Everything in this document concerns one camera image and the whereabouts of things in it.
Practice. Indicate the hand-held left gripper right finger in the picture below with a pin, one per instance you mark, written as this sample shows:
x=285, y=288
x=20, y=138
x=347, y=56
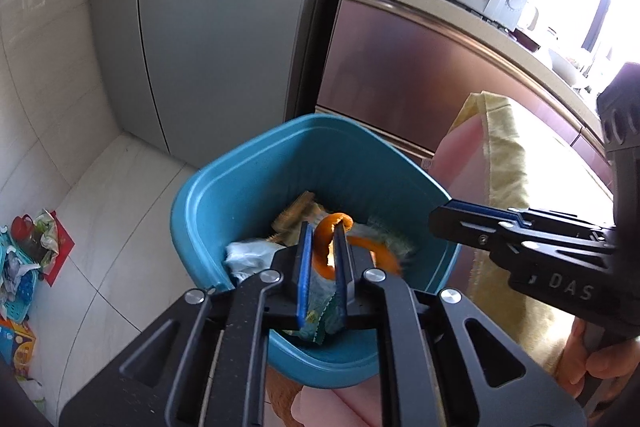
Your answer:
x=341, y=277

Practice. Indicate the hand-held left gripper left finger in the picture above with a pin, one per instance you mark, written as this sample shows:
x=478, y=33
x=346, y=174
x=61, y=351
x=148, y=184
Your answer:
x=304, y=277

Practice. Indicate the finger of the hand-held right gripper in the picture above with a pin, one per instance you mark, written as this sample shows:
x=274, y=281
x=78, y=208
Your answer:
x=490, y=208
x=465, y=229

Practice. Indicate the orange peel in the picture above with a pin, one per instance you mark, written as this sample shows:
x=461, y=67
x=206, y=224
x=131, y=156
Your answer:
x=324, y=242
x=380, y=252

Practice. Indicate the white paper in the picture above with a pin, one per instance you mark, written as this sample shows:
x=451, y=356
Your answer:
x=250, y=257

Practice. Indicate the blue plastic bin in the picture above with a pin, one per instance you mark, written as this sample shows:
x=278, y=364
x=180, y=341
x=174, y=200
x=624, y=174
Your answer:
x=280, y=157

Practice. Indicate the person's right hand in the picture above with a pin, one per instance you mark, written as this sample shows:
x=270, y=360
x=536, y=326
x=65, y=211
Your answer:
x=615, y=362

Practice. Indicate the teal patterned wrapper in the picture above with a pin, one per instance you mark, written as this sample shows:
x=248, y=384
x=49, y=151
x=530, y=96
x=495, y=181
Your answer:
x=322, y=312

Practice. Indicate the yellow tablecloth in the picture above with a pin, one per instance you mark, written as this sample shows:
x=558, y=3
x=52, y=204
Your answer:
x=520, y=157

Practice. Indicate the kitchen counter with brown cabinets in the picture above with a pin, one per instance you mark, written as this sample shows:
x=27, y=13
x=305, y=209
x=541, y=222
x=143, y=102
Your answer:
x=410, y=72

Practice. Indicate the white bowl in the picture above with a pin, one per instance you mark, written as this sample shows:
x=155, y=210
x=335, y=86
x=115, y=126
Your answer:
x=565, y=64

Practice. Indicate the dark red bowl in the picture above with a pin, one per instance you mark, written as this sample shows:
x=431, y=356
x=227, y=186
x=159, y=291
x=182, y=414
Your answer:
x=529, y=41

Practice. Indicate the small kettle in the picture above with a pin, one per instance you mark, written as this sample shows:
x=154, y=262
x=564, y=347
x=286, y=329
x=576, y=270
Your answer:
x=530, y=14

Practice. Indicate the red paper sheet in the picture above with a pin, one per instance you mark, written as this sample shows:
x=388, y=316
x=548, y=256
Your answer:
x=62, y=252

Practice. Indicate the grey refrigerator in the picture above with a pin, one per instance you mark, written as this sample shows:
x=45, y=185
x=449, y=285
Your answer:
x=225, y=32

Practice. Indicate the green white bag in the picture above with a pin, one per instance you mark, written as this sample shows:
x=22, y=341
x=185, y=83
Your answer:
x=50, y=232

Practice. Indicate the jar with red lid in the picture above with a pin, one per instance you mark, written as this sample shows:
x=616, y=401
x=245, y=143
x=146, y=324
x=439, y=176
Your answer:
x=25, y=234

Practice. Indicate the teal plastic basket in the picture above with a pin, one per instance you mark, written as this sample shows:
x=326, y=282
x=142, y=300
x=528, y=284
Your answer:
x=20, y=287

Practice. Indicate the colourful printed box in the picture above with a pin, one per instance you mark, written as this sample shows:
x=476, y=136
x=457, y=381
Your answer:
x=17, y=349

